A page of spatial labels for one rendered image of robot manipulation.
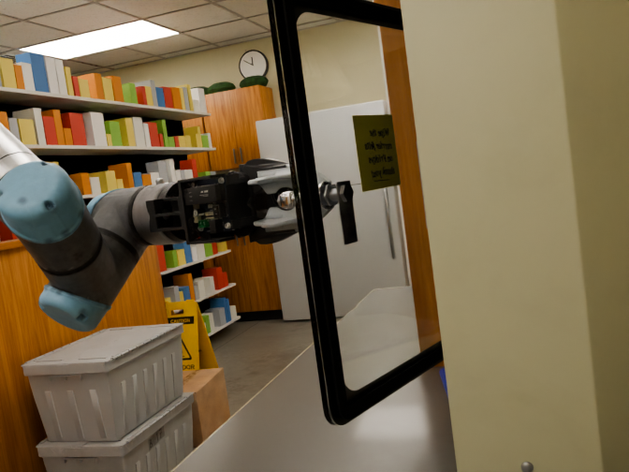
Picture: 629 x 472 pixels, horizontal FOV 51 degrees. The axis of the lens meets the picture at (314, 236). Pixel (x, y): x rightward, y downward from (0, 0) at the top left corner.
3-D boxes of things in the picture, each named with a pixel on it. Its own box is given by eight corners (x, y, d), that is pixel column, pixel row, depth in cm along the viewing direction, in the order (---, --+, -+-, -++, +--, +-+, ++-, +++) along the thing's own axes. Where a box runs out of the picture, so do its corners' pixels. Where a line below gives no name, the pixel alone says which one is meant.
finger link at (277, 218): (303, 239, 64) (235, 238, 69) (339, 230, 68) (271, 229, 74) (300, 207, 63) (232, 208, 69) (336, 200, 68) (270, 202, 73)
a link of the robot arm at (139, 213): (184, 240, 85) (175, 177, 84) (209, 238, 82) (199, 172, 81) (137, 249, 79) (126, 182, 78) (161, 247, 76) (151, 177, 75)
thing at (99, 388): (197, 390, 305) (185, 321, 302) (121, 445, 248) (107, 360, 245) (120, 393, 318) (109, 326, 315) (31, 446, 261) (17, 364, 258)
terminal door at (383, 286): (474, 340, 83) (435, 17, 79) (332, 433, 59) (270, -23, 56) (468, 340, 83) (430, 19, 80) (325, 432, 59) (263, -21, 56)
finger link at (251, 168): (288, 195, 69) (231, 207, 75) (299, 193, 71) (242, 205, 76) (280, 151, 69) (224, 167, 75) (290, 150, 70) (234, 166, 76)
